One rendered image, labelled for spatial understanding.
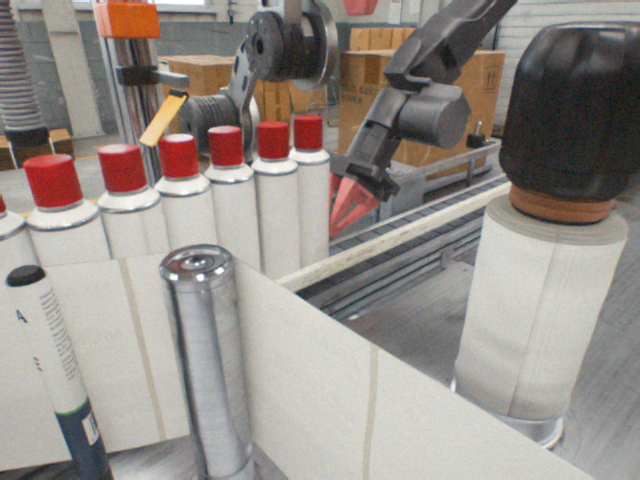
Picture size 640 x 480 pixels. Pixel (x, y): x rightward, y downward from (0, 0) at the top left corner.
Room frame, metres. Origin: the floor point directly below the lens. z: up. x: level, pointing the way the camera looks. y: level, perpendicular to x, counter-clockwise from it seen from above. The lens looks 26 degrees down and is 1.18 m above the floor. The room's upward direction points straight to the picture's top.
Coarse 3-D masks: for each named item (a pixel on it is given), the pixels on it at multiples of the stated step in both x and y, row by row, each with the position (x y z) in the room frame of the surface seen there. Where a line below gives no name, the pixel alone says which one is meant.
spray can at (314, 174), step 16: (304, 128) 0.47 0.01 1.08; (320, 128) 0.48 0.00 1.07; (304, 144) 0.47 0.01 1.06; (320, 144) 0.48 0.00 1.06; (304, 160) 0.46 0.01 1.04; (320, 160) 0.47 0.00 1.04; (304, 176) 0.46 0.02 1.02; (320, 176) 0.47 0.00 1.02; (304, 192) 0.46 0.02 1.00; (320, 192) 0.47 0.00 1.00; (304, 208) 0.46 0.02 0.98; (320, 208) 0.47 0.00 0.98; (304, 224) 0.46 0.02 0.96; (320, 224) 0.47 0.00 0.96; (304, 240) 0.46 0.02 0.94; (320, 240) 0.47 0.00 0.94; (304, 256) 0.46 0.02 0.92; (320, 256) 0.47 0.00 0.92
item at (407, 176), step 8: (496, 144) 0.85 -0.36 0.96; (472, 152) 0.79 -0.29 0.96; (480, 152) 0.80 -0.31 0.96; (488, 152) 0.82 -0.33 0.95; (448, 160) 0.74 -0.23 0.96; (456, 160) 0.75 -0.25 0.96; (464, 160) 0.76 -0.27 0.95; (472, 160) 0.78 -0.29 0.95; (416, 168) 0.69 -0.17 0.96; (424, 168) 0.69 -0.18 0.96; (432, 168) 0.70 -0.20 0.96; (440, 168) 0.72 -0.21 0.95; (392, 176) 0.65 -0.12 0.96; (400, 176) 0.65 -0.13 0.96; (408, 176) 0.66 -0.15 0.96; (416, 176) 0.67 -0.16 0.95
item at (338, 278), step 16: (464, 192) 0.79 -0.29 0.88; (480, 192) 0.79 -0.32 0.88; (432, 208) 0.71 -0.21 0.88; (480, 208) 0.71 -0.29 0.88; (384, 224) 0.64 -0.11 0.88; (400, 224) 0.64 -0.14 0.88; (448, 224) 0.64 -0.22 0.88; (352, 240) 0.58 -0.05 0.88; (368, 240) 0.58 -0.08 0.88; (416, 240) 0.58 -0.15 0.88; (384, 256) 0.53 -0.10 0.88; (352, 272) 0.49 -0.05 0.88; (304, 288) 0.45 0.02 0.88; (320, 288) 0.45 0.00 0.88
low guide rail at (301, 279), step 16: (496, 192) 0.71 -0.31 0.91; (448, 208) 0.63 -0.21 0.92; (464, 208) 0.64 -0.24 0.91; (416, 224) 0.57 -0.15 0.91; (432, 224) 0.59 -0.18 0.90; (384, 240) 0.52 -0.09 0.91; (400, 240) 0.54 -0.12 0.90; (336, 256) 0.47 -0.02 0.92; (352, 256) 0.48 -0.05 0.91; (368, 256) 0.50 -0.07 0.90; (304, 272) 0.43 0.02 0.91; (320, 272) 0.44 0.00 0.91; (336, 272) 0.46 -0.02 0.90; (288, 288) 0.41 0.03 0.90
